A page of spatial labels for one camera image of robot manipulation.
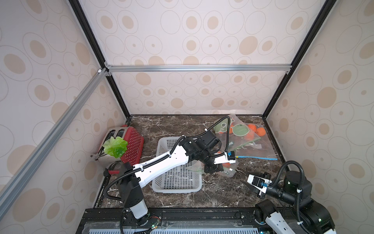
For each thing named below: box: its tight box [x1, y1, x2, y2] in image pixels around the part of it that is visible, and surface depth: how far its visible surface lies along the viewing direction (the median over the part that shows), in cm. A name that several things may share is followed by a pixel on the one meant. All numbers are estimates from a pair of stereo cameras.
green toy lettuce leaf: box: [102, 136, 129, 159], surface depth 80 cm
